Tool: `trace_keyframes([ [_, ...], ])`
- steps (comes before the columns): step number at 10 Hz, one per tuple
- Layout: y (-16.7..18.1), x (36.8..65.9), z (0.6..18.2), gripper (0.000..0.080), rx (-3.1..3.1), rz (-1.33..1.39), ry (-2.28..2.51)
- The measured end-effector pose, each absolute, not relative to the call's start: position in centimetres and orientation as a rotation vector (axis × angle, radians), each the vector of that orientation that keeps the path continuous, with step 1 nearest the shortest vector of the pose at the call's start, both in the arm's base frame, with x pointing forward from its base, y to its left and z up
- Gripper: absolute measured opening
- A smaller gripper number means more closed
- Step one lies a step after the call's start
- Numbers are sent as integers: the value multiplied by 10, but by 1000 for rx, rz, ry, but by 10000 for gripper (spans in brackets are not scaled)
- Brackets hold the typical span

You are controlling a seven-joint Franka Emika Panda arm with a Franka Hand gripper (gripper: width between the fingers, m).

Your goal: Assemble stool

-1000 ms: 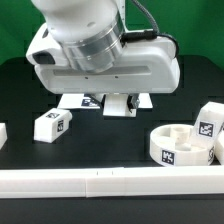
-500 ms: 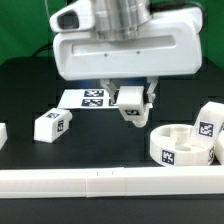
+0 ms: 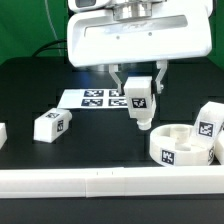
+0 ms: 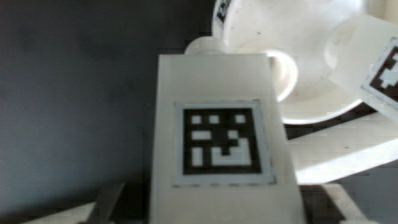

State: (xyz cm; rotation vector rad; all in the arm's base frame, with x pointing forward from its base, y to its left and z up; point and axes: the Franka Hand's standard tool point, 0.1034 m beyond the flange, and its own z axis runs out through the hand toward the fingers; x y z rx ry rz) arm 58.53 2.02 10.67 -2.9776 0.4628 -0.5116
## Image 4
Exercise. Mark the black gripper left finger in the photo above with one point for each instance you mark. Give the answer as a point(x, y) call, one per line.
point(122, 204)

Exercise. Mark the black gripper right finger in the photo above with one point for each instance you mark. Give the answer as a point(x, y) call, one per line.
point(330, 206)

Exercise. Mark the white stool leg with tag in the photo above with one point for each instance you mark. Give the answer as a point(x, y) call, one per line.
point(362, 55)

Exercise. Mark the white round stool seat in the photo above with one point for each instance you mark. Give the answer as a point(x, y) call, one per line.
point(305, 28)

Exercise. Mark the white right fence rail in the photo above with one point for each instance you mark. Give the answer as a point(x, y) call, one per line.
point(346, 149)

